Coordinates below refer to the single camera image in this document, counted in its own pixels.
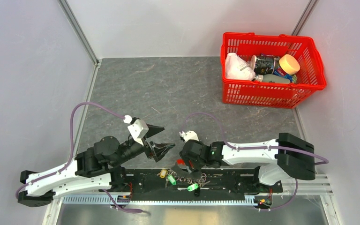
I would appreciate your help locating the dark can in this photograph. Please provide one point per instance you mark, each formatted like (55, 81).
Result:
(264, 64)

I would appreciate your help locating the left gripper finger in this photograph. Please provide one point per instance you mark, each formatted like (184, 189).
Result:
(153, 130)
(159, 150)

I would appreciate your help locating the yellow tagged key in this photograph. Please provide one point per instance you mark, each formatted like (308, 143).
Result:
(162, 174)

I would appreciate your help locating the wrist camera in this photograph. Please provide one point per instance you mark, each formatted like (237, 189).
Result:
(138, 130)
(189, 135)

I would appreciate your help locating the red black keyring holder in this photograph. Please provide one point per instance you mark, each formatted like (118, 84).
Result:
(183, 174)

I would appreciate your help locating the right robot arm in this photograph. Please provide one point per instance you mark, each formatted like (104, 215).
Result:
(280, 158)

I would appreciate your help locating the grey green bottle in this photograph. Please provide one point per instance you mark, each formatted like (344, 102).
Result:
(271, 78)

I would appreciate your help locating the jar with beige lid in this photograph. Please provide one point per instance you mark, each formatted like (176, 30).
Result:
(286, 66)

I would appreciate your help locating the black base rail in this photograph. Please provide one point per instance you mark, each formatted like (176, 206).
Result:
(226, 184)

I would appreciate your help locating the grey slotted cable duct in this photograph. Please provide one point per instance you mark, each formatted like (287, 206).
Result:
(103, 199)

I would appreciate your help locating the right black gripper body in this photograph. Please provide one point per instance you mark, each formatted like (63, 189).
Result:
(197, 163)

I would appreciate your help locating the red plastic basket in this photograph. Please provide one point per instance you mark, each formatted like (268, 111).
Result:
(310, 78)

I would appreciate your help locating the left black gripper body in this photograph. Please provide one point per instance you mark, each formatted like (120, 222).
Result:
(149, 150)

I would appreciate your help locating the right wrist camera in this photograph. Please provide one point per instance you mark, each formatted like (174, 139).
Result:
(189, 135)

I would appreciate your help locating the white plastic bag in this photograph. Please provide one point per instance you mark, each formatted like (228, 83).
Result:
(238, 69)

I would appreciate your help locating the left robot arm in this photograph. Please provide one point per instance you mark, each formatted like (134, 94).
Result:
(96, 169)

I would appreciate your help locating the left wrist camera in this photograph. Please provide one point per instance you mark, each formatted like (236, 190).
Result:
(138, 130)

